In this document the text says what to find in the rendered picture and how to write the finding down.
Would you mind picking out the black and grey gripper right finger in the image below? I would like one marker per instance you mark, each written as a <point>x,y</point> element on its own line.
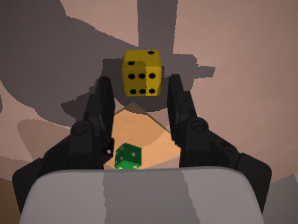
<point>201,143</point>

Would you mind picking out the yellow die with black pips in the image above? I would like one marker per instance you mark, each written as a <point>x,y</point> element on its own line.
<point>141,72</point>

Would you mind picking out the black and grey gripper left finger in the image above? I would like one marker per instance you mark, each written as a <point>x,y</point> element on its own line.
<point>82,149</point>

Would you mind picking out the orange flat mat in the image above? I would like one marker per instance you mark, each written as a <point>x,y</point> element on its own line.
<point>134,126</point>

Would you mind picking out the black die with white pips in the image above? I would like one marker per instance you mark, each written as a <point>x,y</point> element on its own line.
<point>108,151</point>

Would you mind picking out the green die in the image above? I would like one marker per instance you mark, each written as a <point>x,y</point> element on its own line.
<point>128,157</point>

